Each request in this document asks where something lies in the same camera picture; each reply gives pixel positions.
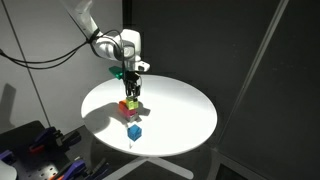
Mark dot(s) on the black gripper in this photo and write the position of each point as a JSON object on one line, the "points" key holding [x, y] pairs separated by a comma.
{"points": [[132, 79]]}

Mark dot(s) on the pink block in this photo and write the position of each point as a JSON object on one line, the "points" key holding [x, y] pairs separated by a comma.
{"points": [[125, 110]]}

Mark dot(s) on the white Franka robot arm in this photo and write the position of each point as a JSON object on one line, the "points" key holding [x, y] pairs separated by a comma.
{"points": [[113, 46]]}

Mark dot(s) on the orange block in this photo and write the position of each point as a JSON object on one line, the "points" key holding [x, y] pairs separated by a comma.
{"points": [[122, 102]]}

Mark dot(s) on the grey block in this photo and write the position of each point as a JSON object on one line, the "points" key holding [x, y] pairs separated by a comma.
{"points": [[132, 118]]}

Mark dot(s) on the blue block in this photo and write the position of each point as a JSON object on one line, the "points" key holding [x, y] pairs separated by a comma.
{"points": [[134, 132]]}

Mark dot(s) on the round white table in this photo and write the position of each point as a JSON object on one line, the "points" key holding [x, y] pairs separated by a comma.
{"points": [[173, 110]]}

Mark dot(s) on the purple spring clamp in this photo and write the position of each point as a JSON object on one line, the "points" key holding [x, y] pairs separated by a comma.
{"points": [[43, 136], [75, 166]]}

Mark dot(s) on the grey diagonal metal pole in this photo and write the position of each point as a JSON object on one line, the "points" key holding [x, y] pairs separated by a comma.
{"points": [[253, 70]]}

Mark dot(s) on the perforated metal breadboard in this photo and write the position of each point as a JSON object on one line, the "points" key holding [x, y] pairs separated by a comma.
{"points": [[36, 170]]}

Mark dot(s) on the white rounded object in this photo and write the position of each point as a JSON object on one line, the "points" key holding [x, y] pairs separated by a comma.
{"points": [[6, 171]]}

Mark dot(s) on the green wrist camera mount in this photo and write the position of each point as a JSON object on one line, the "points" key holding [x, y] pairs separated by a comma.
{"points": [[116, 72]]}

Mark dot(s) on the black vertical frame post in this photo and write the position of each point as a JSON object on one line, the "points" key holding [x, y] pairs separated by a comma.
{"points": [[127, 15]]}

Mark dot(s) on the grey metal frame rail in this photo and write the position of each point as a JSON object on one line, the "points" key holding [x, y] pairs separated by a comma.
{"points": [[230, 163]]}

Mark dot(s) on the small metal bracket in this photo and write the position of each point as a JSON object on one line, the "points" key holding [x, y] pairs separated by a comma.
{"points": [[6, 155]]}

